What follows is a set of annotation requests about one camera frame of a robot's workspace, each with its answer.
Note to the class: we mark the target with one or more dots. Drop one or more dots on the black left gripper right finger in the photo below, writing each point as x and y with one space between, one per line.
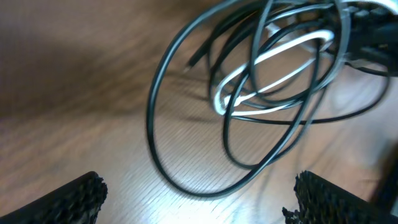
321 202

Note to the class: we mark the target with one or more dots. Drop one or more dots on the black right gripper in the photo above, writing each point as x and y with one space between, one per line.
371 37

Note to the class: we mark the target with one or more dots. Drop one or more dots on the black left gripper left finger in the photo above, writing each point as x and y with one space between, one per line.
78 201

